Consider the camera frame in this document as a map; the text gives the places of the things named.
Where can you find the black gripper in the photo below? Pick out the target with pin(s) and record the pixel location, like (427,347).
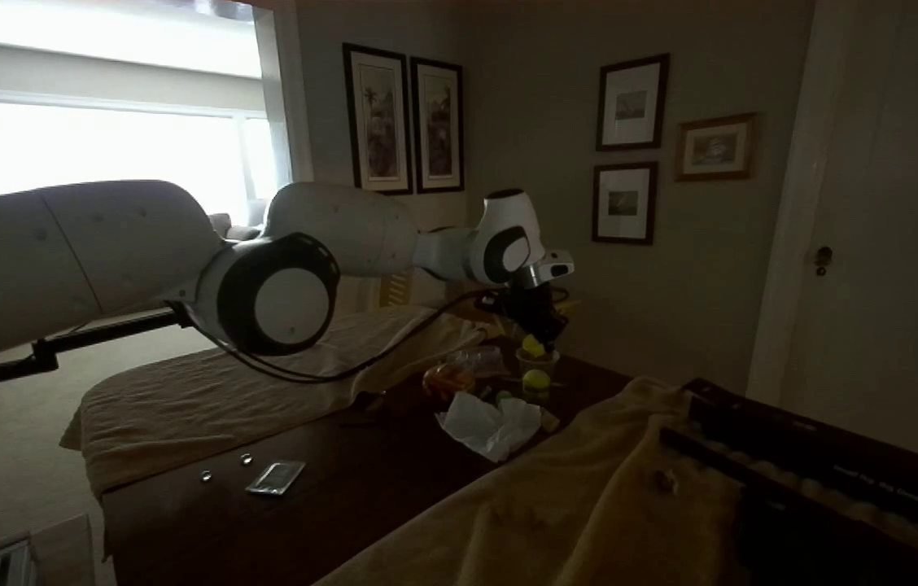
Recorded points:
(529,300)

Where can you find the yellow bowl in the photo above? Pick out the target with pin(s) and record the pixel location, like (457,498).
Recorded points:
(532,347)

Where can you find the yellow-green tennis ball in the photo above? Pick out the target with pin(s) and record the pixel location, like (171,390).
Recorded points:
(534,383)

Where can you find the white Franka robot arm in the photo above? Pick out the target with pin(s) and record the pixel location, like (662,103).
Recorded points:
(70,262)

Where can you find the small green spiky ball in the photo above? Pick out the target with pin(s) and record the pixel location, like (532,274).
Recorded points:
(501,403)

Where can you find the crumpled clear plastic bag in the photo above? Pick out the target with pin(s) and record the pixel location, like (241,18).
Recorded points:
(479,359)

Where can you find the white crumpled cloth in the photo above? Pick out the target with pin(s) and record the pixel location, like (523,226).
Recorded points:
(496,425)

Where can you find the orange fruit toy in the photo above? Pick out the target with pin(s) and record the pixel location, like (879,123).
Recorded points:
(445,383)

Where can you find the small black framed picture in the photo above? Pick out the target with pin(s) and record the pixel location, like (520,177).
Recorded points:
(624,203)
(634,103)

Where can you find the beige towel cloth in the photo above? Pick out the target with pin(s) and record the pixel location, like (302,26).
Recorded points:
(178,411)
(545,510)

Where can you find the tall black framed picture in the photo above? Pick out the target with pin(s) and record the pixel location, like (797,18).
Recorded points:
(380,118)
(436,124)

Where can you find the brown framed picture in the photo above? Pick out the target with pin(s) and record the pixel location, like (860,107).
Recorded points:
(717,149)

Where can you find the metal door knob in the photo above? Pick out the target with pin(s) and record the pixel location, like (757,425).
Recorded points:
(825,262)

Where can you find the white paper card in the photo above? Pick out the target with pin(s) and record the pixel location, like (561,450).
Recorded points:
(274,477)

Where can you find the long black bar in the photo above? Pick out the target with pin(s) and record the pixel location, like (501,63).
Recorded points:
(828,434)

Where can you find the small silver cap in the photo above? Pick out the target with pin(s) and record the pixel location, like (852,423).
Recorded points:
(207,475)
(246,459)

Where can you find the black elongated device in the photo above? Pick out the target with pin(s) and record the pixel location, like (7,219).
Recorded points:
(828,523)

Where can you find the white room door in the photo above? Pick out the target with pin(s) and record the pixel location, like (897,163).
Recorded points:
(892,239)

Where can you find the large bright window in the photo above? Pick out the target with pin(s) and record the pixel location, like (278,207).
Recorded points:
(101,131)

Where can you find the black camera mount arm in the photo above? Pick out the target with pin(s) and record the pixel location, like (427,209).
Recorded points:
(70,339)

